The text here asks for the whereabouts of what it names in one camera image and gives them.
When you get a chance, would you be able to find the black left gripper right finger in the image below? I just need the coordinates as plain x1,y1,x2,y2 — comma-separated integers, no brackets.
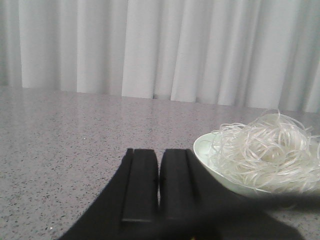
157,148,320,240

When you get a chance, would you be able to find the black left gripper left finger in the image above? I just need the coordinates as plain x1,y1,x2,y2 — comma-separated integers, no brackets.
61,148,159,240

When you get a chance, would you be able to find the white vermicelli noodle bundle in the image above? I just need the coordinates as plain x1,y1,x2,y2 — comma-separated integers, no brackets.
208,111,320,194

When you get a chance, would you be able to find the pale green round plate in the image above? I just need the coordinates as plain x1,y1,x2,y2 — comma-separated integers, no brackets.
193,132,320,197

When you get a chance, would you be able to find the white pleated curtain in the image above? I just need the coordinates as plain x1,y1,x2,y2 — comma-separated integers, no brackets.
0,0,320,113

